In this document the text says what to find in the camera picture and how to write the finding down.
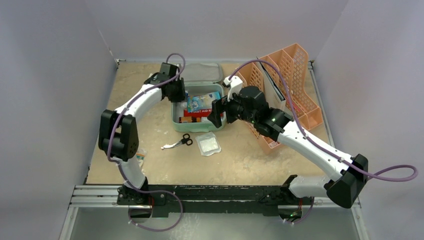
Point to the black handled scissors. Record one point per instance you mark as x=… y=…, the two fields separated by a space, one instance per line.
x=185 y=140

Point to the bandage box in bag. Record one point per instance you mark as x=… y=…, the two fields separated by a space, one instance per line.
x=140 y=156

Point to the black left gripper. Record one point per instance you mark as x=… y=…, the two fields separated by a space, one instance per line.
x=180 y=97

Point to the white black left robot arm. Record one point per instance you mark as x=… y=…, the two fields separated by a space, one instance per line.
x=118 y=132

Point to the mint green open case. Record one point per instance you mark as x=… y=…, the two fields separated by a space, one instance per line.
x=202 y=87

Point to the brown glass medicine bottle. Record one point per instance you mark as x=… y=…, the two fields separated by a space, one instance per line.
x=189 y=119

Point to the red first aid pouch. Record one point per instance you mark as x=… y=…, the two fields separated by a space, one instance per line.
x=198 y=113

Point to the peach plastic file organizer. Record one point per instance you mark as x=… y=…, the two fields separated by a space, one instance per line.
x=292 y=62

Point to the white gauze packets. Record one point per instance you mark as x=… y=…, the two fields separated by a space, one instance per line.
x=208 y=144

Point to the grey folder in organizer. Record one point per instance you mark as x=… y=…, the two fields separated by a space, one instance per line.
x=273 y=94

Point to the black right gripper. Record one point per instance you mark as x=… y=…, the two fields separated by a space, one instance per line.
x=220 y=110

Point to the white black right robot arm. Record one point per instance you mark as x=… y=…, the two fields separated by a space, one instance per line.
x=345 y=173

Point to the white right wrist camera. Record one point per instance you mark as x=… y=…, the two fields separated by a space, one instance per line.
x=234 y=84

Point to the blue wet wipes packet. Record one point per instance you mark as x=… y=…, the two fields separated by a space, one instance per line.
x=200 y=102

